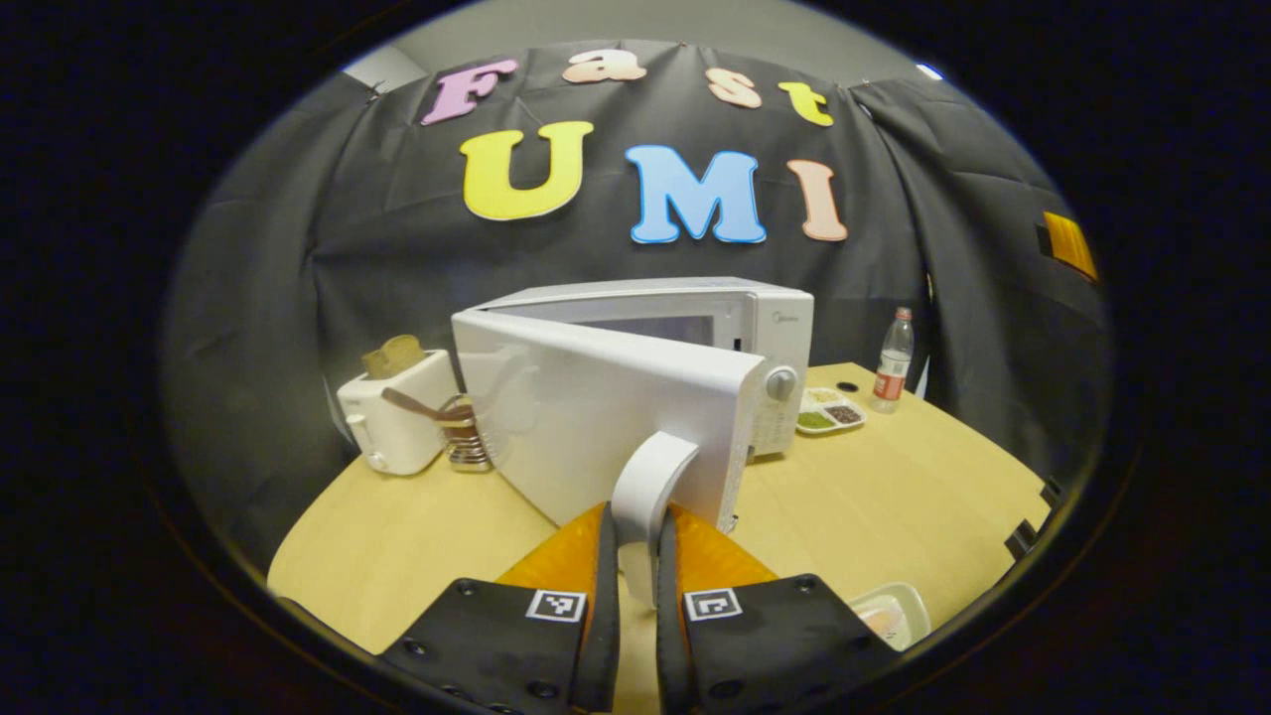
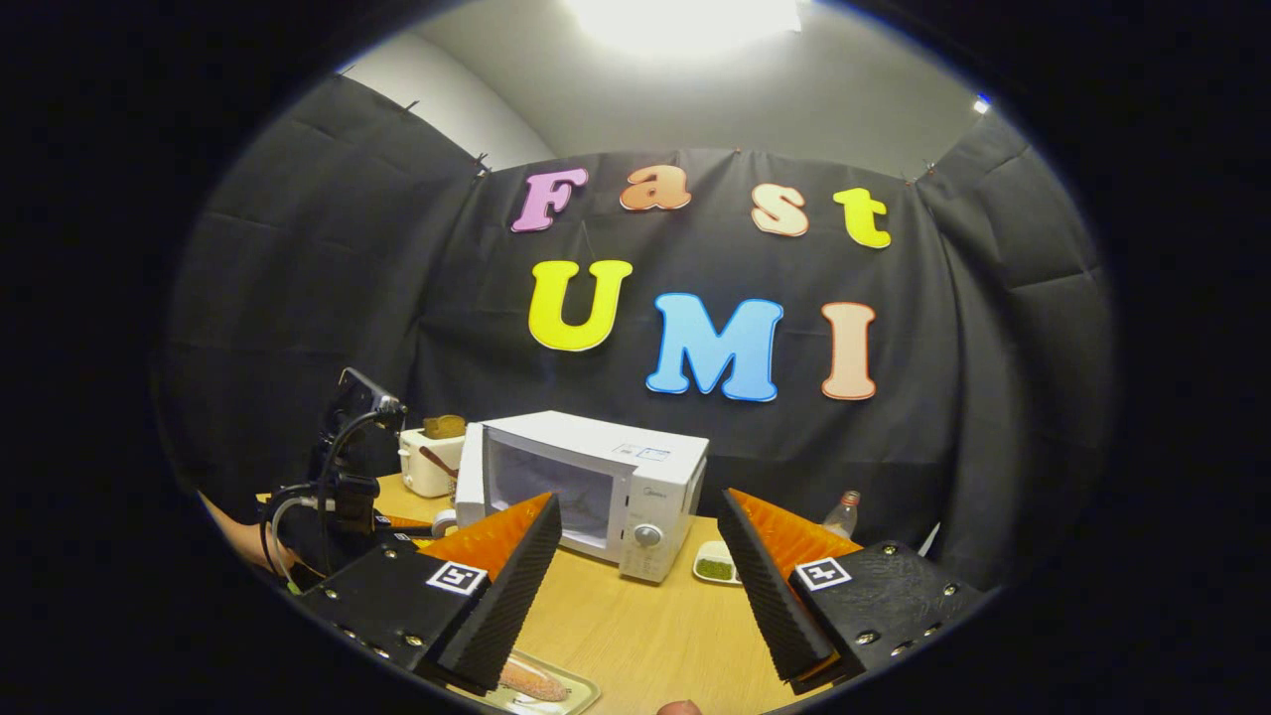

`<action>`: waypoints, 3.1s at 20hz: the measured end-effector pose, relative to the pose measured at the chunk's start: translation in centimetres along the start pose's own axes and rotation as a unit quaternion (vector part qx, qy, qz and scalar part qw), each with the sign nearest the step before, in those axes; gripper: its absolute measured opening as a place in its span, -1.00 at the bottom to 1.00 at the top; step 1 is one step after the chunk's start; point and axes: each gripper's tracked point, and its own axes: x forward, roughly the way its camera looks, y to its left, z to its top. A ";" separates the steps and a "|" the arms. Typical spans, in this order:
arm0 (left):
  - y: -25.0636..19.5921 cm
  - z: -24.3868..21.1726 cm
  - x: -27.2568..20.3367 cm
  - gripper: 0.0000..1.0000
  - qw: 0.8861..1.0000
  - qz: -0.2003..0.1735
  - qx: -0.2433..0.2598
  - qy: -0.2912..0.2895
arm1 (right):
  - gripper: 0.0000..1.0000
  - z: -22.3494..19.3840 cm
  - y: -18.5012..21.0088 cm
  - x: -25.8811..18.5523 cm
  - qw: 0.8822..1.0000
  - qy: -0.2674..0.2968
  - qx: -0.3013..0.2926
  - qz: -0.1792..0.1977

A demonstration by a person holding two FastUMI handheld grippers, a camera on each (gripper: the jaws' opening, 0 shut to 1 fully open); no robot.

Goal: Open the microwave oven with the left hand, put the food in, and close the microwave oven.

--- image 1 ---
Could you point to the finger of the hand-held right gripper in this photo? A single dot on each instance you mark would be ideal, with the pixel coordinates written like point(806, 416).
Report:
point(1070, 246)

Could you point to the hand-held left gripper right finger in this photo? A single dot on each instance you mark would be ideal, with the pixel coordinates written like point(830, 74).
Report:
point(667, 645)

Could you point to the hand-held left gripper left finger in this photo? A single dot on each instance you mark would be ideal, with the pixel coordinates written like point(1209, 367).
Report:
point(608, 636)

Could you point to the white microwave oven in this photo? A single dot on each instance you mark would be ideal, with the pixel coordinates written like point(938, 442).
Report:
point(616, 397)

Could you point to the white plastic food tray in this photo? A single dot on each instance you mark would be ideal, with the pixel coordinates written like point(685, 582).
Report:
point(912, 608)

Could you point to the plastic bottle with red label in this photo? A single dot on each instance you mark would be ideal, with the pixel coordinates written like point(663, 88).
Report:
point(892, 372)

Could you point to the small ceiling light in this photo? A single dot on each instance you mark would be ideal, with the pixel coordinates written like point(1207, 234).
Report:
point(929, 71)

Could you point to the metal utensil rack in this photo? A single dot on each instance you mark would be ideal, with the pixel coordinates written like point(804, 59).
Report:
point(467, 447)

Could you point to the black table edge clip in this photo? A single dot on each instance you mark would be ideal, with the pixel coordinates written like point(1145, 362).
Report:
point(1021, 539)
point(1051, 493)

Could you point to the white divided plate of beans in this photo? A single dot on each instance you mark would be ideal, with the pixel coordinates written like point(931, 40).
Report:
point(832, 412)

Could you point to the white toaster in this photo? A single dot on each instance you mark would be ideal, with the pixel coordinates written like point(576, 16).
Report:
point(397, 427)

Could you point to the brown wooden spoon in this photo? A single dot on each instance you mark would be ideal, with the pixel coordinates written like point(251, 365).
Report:
point(412, 405)

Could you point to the brown toast slice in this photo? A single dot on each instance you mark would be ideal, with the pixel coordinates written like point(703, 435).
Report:
point(395, 356)

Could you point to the black backdrop cloth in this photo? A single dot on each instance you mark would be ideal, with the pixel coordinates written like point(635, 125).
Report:
point(298, 248)

